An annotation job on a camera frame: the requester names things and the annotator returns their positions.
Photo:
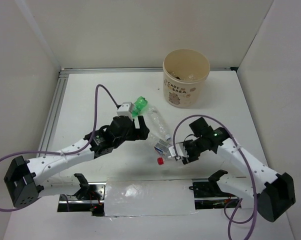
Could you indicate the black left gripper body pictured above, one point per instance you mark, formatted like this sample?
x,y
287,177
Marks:
x,y
129,136

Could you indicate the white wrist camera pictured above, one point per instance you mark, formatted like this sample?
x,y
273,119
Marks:
x,y
177,152
125,109

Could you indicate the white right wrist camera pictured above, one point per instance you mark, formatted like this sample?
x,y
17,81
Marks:
x,y
177,152

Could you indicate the clear bottle blue label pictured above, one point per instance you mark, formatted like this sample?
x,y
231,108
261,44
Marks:
x,y
160,146

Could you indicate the large red label bottle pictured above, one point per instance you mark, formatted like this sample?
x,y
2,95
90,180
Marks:
x,y
167,159

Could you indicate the aluminium frame rail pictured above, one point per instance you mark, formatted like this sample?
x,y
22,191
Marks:
x,y
80,94

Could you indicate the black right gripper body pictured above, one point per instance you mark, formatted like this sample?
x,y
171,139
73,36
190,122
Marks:
x,y
193,148

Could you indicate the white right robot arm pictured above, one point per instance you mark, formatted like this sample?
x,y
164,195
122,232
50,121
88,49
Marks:
x,y
273,192

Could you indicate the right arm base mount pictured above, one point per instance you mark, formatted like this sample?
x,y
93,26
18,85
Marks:
x,y
206,198

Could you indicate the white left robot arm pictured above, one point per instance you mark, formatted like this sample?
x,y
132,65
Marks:
x,y
29,180

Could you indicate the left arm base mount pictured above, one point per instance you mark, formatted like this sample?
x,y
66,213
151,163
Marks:
x,y
92,203

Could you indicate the green plastic bottle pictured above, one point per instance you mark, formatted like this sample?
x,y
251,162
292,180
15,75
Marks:
x,y
139,107

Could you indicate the long clear plastic bottle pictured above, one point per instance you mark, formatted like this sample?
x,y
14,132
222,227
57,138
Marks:
x,y
157,123

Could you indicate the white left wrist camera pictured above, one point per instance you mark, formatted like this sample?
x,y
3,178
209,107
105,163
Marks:
x,y
125,109

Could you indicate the beige capybara bin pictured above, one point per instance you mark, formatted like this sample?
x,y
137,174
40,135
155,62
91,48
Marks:
x,y
184,74

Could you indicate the small red label bottle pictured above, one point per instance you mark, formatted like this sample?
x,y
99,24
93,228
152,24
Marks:
x,y
188,78

